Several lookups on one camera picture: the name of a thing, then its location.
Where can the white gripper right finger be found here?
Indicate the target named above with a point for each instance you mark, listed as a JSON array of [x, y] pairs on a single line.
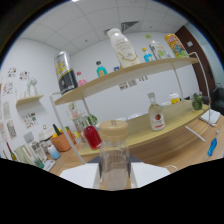
[[148, 173]]

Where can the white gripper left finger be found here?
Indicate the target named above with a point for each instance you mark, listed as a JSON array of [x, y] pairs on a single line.
[[81, 175]]

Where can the large clear jar cork lid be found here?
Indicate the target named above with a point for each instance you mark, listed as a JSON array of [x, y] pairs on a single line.
[[114, 156]]

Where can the blue liquid bottle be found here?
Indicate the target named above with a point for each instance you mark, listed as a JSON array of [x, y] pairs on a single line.
[[212, 146]]

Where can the white milk bottle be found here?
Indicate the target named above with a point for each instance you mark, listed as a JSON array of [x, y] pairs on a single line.
[[123, 48]]

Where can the blue and white cup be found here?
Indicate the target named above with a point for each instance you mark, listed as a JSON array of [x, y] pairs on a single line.
[[54, 153]]

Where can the white flat device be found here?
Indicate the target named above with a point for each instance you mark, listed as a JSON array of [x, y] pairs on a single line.
[[49, 164]]

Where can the red liquid glass bottle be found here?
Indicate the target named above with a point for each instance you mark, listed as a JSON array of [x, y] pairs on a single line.
[[92, 137]]

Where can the green potted plant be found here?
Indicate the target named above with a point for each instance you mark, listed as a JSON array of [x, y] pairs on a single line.
[[92, 119]]

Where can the clear bottle with red label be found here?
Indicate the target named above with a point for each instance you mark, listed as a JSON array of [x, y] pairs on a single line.
[[156, 116]]

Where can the two-tier wooden shelf rack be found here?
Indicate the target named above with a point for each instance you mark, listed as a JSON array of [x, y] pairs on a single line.
[[180, 115]]

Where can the white and yellow tub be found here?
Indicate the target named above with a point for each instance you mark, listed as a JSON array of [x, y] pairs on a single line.
[[174, 99]]

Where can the white notebook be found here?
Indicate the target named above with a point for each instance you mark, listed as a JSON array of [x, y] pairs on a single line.
[[210, 116]]

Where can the small jar of green leaves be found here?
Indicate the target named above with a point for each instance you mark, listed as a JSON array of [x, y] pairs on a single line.
[[197, 101]]

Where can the small pink bottle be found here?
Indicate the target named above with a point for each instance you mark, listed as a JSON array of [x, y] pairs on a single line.
[[81, 81]]

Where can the black armchair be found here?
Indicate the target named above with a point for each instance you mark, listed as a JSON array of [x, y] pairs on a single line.
[[218, 101]]

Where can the black and yellow can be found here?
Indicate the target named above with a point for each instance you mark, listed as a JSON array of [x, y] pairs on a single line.
[[66, 75]]

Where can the small teal bottle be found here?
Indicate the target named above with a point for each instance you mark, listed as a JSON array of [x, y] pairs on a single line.
[[101, 70]]

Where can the clear bottle with green cap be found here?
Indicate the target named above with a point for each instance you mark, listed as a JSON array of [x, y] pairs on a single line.
[[159, 49]]

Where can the brown door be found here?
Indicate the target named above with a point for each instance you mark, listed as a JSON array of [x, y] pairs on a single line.
[[196, 56]]

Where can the yellow snack bag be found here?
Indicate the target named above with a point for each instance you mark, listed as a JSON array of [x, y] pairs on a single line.
[[176, 46]]

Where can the wooden wall shelf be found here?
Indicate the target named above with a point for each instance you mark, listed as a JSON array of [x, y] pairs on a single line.
[[29, 100]]

